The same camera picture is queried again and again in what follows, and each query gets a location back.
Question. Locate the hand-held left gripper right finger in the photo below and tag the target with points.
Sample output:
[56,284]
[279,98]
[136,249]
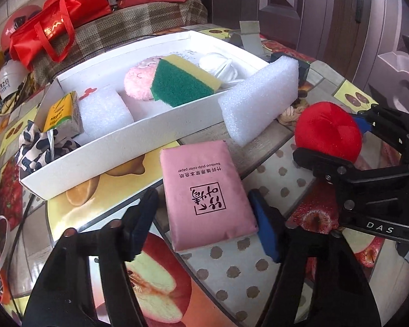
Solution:
[267,228]

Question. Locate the red plush ball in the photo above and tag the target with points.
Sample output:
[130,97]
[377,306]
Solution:
[327,133]

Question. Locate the white cardboard box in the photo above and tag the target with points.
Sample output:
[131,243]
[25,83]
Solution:
[122,143]

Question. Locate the yellow drink carton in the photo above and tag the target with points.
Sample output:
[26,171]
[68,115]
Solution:
[63,112]

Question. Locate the green and yellow sponge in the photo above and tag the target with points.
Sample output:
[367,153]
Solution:
[180,81]

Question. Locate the brown wooden door frame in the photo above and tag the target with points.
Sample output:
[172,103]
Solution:
[347,13]

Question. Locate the red helmet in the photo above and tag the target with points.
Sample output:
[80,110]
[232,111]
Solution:
[15,24]

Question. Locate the white face mask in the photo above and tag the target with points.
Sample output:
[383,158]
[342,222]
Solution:
[218,64]

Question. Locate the large white foam block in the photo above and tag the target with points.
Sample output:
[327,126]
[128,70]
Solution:
[259,102]

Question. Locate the small white foam block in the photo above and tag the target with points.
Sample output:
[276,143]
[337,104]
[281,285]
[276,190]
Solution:
[104,112]

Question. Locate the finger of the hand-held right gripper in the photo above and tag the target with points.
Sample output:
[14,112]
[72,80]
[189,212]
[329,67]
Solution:
[327,168]
[385,122]

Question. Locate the red shopping bag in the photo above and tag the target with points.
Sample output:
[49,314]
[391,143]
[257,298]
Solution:
[54,24]

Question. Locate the grey panelled door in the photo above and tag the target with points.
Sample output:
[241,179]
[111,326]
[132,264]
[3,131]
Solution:
[392,71]
[286,6]

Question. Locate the white helmet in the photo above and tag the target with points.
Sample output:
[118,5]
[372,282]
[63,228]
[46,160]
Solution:
[10,78]

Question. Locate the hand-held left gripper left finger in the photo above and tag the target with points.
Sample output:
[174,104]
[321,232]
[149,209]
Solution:
[139,228]

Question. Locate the pink tissue pack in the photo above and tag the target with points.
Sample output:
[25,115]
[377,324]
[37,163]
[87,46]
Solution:
[204,194]

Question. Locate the white folded card stand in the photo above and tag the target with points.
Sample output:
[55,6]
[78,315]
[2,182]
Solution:
[250,37]

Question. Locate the pink plush toy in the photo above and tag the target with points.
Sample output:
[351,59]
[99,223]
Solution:
[138,81]

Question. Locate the plaid sofa cushion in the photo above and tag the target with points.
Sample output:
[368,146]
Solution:
[122,27]

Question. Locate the black and white scrunchie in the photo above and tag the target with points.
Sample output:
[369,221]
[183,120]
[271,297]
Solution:
[34,150]

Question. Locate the fruit printed tablecloth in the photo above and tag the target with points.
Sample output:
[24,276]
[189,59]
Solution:
[269,163]

